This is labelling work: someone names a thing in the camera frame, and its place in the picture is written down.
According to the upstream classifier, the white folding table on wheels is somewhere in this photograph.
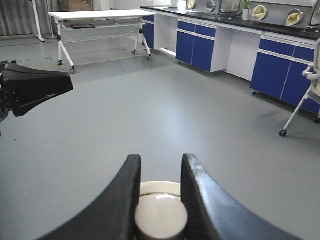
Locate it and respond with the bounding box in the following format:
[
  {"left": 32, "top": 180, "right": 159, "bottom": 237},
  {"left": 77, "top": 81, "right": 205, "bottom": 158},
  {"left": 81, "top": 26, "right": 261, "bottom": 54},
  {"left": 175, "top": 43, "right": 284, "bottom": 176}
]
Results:
[{"left": 48, "top": 9, "right": 156, "bottom": 74}]

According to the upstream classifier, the white stand pole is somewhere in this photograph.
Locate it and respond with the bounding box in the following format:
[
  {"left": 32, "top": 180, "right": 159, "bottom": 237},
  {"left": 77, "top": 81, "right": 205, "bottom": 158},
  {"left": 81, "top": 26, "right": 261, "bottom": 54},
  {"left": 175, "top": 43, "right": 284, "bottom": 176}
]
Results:
[{"left": 29, "top": 0, "right": 46, "bottom": 43}]

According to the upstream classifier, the blue lab bench cabinet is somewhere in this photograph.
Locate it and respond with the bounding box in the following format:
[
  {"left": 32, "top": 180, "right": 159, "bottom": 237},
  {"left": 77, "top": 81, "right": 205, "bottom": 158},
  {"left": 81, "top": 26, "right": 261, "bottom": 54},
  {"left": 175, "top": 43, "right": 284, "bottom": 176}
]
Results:
[{"left": 143, "top": 6, "right": 320, "bottom": 106}]

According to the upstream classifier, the steel glove box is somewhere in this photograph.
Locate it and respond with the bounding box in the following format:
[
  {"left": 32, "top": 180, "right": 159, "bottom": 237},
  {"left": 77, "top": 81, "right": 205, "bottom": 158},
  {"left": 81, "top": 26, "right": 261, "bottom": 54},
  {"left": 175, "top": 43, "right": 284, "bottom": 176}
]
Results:
[
  {"left": 248, "top": 0, "right": 320, "bottom": 29},
  {"left": 185, "top": 0, "right": 241, "bottom": 15}
]

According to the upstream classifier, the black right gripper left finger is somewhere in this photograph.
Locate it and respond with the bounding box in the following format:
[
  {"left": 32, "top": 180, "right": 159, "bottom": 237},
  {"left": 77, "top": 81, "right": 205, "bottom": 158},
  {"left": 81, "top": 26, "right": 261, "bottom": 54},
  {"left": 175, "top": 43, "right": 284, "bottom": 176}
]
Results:
[{"left": 41, "top": 154, "right": 141, "bottom": 240}]

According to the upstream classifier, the glass jar with beige lid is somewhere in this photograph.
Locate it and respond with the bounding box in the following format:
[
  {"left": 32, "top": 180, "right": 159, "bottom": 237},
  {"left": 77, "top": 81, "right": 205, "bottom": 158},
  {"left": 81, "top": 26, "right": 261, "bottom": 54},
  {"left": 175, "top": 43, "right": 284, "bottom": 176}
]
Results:
[{"left": 134, "top": 181, "right": 188, "bottom": 240}]

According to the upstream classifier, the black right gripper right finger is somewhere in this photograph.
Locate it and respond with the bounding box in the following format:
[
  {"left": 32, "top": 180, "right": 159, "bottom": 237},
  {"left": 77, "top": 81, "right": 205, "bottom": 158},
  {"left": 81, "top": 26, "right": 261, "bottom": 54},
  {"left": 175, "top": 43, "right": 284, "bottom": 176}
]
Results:
[{"left": 180, "top": 153, "right": 297, "bottom": 240}]

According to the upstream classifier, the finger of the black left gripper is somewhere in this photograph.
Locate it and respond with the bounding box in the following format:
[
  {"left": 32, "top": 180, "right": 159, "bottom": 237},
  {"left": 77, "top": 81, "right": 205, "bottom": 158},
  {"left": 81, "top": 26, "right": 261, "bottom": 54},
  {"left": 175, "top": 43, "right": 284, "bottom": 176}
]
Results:
[{"left": 2, "top": 62, "right": 73, "bottom": 117}]

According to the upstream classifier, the white office chair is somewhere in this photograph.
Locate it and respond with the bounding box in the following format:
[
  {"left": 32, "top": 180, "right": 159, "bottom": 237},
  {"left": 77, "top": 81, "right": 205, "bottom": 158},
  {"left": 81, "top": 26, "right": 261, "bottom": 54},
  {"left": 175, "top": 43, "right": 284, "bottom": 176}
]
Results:
[{"left": 278, "top": 38, "right": 320, "bottom": 137}]

